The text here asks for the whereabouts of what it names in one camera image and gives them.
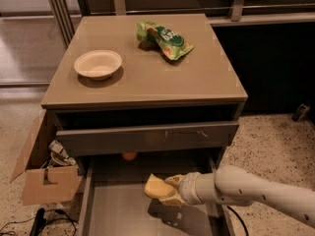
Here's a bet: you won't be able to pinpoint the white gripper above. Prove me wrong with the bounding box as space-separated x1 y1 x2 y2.
159 172 203 207

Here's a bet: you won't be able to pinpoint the yellow sponge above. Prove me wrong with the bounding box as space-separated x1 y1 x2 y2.
144 174 175 199

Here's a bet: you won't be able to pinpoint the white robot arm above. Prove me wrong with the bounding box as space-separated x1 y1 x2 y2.
158 165 315 228

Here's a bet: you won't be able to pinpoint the open grey middle drawer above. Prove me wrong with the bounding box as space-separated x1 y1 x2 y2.
79 151 235 236

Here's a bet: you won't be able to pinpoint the grey drawer cabinet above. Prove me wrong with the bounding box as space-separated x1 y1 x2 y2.
39 13 248 236

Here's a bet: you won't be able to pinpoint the closed grey top drawer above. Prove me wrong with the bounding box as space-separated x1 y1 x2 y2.
57 121 239 157

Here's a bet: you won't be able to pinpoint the orange ball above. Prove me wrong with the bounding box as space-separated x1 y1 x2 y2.
122 152 137 161

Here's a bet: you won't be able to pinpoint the junk items in box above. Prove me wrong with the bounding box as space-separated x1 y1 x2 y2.
42 140 76 168

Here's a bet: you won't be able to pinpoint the cardboard box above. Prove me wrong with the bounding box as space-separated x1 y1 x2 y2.
11 111 84 206

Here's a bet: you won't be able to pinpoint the black device on floor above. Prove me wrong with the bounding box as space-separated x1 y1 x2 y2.
30 208 46 236

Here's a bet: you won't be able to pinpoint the green chip bag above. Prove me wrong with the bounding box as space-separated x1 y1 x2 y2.
136 21 195 61

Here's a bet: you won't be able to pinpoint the white paper bowl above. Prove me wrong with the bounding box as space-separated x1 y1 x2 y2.
74 50 122 81

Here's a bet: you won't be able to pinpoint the small dark floor object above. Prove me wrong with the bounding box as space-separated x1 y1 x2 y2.
291 104 309 122

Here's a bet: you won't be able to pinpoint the black floor cable right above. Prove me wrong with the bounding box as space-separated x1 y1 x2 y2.
225 205 250 236

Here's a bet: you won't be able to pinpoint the black floor cable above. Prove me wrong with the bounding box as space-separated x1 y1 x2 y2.
225 205 250 236
0 208 79 236

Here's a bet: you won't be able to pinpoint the black floor cable left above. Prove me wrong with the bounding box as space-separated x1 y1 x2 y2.
0 208 79 236

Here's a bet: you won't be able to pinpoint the metal railing frame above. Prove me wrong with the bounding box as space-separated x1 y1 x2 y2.
48 0 315 44

